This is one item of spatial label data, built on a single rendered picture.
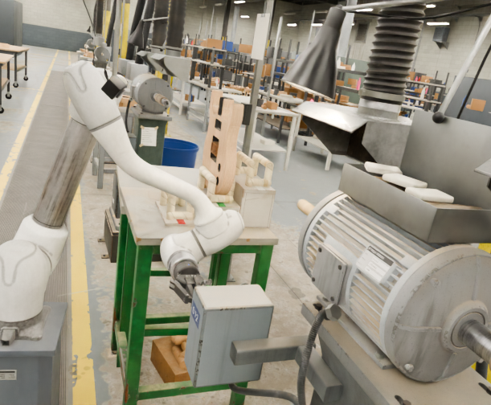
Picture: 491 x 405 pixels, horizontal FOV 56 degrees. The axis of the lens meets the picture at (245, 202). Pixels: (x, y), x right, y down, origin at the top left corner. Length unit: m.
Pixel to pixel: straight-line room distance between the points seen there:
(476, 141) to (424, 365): 0.41
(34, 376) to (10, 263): 0.36
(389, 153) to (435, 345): 0.45
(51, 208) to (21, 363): 0.48
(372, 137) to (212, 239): 0.65
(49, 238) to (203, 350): 0.81
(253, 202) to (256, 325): 0.97
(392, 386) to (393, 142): 0.53
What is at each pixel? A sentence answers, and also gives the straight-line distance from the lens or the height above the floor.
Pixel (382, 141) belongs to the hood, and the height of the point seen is 1.49.
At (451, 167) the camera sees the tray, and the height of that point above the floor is 1.48.
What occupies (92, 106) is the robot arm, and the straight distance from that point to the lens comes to 1.36.
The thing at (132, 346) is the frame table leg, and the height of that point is 0.45.
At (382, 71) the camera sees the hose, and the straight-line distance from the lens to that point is 1.14.
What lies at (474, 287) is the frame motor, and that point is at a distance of 0.84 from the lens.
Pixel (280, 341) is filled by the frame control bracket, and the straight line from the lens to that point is 1.06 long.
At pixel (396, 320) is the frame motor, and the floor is 1.26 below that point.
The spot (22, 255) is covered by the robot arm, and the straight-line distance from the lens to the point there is 1.52.
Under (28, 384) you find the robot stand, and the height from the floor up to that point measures 0.57.
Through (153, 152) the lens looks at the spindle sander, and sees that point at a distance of 3.53.
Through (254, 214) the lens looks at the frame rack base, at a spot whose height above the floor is 0.99.
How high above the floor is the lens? 1.62
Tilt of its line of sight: 17 degrees down
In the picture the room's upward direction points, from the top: 9 degrees clockwise
